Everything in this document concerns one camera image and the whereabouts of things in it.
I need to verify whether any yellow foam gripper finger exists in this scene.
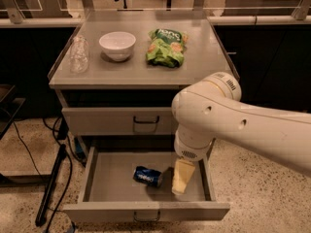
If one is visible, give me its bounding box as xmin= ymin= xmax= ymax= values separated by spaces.
xmin=172 ymin=159 xmax=195 ymax=195

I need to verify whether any blue pepsi can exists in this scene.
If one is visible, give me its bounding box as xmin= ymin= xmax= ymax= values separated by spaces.
xmin=133 ymin=166 xmax=162 ymax=187

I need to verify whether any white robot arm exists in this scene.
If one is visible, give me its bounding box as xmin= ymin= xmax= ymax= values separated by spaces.
xmin=172 ymin=72 xmax=311 ymax=194

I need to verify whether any open grey middle drawer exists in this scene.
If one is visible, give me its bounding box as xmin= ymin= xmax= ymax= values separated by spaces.
xmin=64 ymin=148 xmax=230 ymax=223

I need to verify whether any grey drawer cabinet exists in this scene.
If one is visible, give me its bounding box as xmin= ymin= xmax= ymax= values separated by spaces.
xmin=50 ymin=10 xmax=237 ymax=150

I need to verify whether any closed grey upper drawer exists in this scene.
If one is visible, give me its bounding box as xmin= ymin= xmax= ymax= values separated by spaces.
xmin=62 ymin=107 xmax=178 ymax=136

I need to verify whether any green chip bag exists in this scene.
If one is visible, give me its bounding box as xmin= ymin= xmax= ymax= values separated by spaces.
xmin=146 ymin=28 xmax=188 ymax=68

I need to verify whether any white ceramic bowl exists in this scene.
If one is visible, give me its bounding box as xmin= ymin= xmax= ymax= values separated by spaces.
xmin=99 ymin=31 xmax=136 ymax=62

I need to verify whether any black table leg bar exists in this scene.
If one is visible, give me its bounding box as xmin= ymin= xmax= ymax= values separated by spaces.
xmin=35 ymin=145 xmax=66 ymax=227

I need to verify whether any clear plastic bottle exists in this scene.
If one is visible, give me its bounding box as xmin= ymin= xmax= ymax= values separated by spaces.
xmin=70 ymin=35 xmax=89 ymax=74

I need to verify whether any dark side table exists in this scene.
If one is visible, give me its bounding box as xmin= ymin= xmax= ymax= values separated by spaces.
xmin=0 ymin=84 xmax=25 ymax=140

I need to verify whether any black floor cable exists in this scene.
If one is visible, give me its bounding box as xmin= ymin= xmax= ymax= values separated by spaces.
xmin=0 ymin=107 xmax=77 ymax=233

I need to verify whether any white horizontal rail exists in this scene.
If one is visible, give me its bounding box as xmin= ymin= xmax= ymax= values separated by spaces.
xmin=0 ymin=16 xmax=311 ymax=28

